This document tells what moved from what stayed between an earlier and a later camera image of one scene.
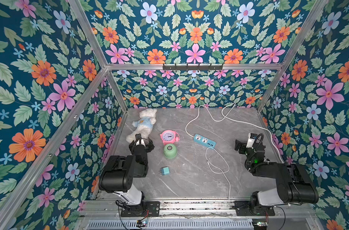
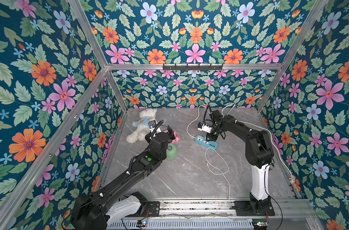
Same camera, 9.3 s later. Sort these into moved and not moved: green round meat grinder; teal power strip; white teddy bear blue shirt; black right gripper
Moved: black right gripper
Not moved: teal power strip; green round meat grinder; white teddy bear blue shirt
